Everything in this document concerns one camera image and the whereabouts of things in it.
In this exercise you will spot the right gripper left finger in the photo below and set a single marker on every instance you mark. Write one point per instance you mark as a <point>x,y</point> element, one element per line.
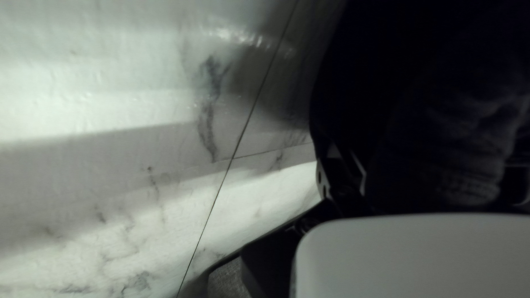
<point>269,265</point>

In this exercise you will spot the black sweatshirt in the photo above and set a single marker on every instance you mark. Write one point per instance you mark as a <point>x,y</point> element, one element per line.
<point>414,62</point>

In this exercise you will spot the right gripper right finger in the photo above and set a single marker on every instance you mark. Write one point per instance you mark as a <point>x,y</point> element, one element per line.
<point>521,186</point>

